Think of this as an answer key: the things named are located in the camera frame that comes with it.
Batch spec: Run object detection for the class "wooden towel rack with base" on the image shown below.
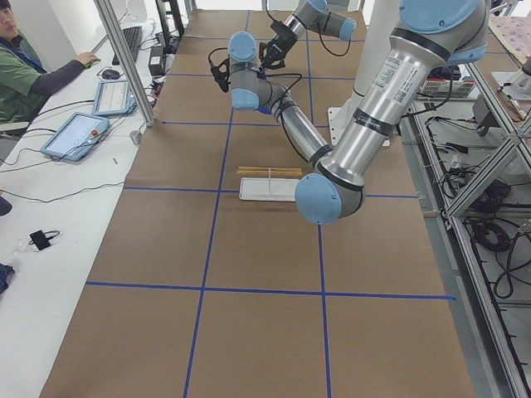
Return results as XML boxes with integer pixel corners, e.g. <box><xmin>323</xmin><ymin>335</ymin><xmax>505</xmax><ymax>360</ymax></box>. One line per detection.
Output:
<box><xmin>237</xmin><ymin>166</ymin><xmax>303</xmax><ymax>202</ymax></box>

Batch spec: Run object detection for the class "person's hand on mouse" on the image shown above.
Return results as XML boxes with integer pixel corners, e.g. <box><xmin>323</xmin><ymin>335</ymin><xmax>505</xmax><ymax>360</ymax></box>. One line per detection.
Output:
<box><xmin>76</xmin><ymin>52</ymin><xmax>100</xmax><ymax>68</ymax></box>

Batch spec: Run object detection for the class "black power adapter box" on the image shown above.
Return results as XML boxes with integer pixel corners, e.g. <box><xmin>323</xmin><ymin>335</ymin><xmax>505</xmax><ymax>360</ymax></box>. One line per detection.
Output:
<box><xmin>149</xmin><ymin>45</ymin><xmax>166</xmax><ymax>76</ymax></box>

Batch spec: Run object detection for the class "black keyboard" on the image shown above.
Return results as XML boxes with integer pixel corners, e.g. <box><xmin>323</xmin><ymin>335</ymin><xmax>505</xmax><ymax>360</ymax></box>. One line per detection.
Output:
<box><xmin>122</xmin><ymin>26</ymin><xmax>143</xmax><ymax>63</ymax></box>

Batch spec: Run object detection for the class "upper teach pendant tablet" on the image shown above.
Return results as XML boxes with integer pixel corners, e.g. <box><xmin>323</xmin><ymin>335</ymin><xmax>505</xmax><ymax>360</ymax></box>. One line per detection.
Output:
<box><xmin>92</xmin><ymin>80</ymin><xmax>136</xmax><ymax>116</ymax></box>

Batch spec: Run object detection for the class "teach pendant tablet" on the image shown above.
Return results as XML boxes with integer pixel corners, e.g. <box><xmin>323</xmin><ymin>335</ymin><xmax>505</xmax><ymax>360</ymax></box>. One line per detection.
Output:
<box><xmin>92</xmin><ymin>80</ymin><xmax>136</xmax><ymax>116</ymax></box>
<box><xmin>40</xmin><ymin>112</ymin><xmax>110</xmax><ymax>162</ymax></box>

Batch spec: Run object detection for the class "black computer mouse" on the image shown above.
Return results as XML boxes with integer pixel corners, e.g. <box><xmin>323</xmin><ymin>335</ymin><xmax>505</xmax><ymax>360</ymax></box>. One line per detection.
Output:
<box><xmin>101</xmin><ymin>69</ymin><xmax>120</xmax><ymax>80</ymax></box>

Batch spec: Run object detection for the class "lower teach pendant tablet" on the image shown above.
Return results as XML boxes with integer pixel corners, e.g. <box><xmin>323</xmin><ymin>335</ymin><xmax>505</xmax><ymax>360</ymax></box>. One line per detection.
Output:
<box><xmin>40</xmin><ymin>112</ymin><xmax>110</xmax><ymax>162</ymax></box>

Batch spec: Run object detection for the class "seated person in green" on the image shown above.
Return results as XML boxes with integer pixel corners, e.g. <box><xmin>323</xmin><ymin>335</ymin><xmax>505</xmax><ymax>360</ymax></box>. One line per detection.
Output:
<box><xmin>1</xmin><ymin>1</ymin><xmax>88</xmax><ymax>124</ymax></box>

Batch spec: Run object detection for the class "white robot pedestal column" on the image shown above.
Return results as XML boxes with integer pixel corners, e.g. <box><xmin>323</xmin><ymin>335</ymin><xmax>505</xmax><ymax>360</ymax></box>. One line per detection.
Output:
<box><xmin>329</xmin><ymin>0</ymin><xmax>400</xmax><ymax>146</ymax></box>

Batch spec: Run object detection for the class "aluminium frame post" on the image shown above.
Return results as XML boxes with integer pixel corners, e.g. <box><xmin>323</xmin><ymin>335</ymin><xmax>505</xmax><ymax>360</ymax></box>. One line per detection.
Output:
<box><xmin>94</xmin><ymin>0</ymin><xmax>155</xmax><ymax>128</ymax></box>

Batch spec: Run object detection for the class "small black device with strap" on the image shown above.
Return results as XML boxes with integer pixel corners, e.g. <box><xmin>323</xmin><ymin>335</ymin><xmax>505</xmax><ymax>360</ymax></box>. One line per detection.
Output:
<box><xmin>29</xmin><ymin>230</ymin><xmax>60</xmax><ymax>251</ymax></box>

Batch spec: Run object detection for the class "aluminium frame rail right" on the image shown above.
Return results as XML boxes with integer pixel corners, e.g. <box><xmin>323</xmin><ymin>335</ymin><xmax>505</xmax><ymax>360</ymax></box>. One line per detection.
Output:
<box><xmin>402</xmin><ymin>52</ymin><xmax>530</xmax><ymax>397</ymax></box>

